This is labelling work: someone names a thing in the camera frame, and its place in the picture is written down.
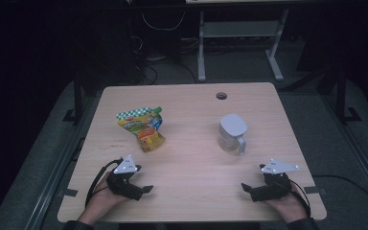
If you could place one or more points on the person's right hand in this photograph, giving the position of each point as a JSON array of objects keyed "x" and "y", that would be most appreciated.
[{"x": 289, "y": 206}]

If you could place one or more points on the grey metal desk frame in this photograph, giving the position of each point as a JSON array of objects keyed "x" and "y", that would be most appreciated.
[{"x": 239, "y": 29}]

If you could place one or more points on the black metal stand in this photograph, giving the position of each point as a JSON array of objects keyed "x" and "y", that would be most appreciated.
[
  {"x": 341, "y": 96},
  {"x": 77, "y": 102}
]

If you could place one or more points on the clear container with white lid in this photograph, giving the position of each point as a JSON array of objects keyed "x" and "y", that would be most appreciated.
[{"x": 232, "y": 127}]

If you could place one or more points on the grey tape strip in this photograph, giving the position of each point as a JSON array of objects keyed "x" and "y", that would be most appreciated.
[
  {"x": 314, "y": 190},
  {"x": 70, "y": 192}
]

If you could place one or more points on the person's left hand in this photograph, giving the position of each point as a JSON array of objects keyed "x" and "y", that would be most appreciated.
[{"x": 100, "y": 202}]

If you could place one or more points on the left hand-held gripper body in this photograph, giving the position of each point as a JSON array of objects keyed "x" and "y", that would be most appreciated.
[{"x": 126, "y": 166}]

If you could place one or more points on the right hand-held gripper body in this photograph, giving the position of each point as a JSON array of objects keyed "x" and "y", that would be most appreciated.
[{"x": 276, "y": 166}]

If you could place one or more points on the yellow spout pouch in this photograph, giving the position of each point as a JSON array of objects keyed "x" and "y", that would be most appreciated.
[{"x": 143, "y": 127}]

